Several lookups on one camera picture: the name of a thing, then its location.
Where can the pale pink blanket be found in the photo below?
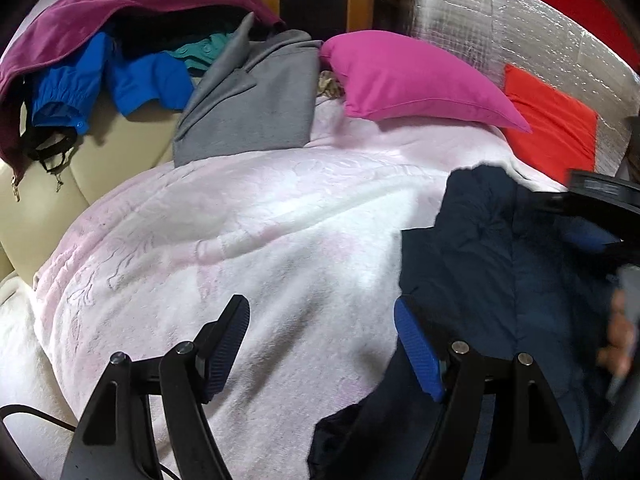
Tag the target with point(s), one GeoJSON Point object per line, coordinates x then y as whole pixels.
{"type": "Point", "coordinates": [250, 210]}

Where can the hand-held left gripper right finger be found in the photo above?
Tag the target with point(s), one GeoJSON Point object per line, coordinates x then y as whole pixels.
{"type": "Point", "coordinates": [417, 355]}

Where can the brown patterned cloth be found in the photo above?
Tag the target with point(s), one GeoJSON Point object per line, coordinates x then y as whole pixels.
{"type": "Point", "coordinates": [330, 87]}

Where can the cream leather sofa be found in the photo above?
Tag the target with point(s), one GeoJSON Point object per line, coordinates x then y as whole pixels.
{"type": "Point", "coordinates": [115, 160]}

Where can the person's right hand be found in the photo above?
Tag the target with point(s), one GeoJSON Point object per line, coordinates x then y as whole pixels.
{"type": "Point", "coordinates": [620, 335]}

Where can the magenta velvet jacket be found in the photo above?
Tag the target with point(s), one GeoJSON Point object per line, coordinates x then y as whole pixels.
{"type": "Point", "coordinates": [100, 0]}

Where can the wooden pillar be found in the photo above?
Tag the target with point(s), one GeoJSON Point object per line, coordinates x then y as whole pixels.
{"type": "Point", "coordinates": [360, 0]}

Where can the red cushion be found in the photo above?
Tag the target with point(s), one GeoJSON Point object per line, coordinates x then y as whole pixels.
{"type": "Point", "coordinates": [550, 125]}

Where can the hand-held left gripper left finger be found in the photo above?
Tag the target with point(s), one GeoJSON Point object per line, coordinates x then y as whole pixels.
{"type": "Point", "coordinates": [230, 345]}

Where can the grey coat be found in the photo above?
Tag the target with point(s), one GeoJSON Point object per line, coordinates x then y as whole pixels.
{"type": "Point", "coordinates": [260, 100]}

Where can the bright blue jacket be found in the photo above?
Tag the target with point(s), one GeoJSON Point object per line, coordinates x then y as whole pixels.
{"type": "Point", "coordinates": [145, 80]}

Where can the teal garment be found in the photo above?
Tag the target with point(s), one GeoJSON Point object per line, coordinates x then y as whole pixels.
{"type": "Point", "coordinates": [200, 50]}

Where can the silver foil panel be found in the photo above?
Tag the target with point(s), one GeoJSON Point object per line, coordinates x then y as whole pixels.
{"type": "Point", "coordinates": [475, 20]}

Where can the pink pillow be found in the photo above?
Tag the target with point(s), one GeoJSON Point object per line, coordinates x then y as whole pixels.
{"type": "Point", "coordinates": [410, 80]}

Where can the navy puffer jacket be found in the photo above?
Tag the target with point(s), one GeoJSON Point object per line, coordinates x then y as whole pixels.
{"type": "Point", "coordinates": [500, 260]}

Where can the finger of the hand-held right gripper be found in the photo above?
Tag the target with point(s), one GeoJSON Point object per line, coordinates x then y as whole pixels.
{"type": "Point", "coordinates": [592, 237]}
{"type": "Point", "coordinates": [595, 185]}

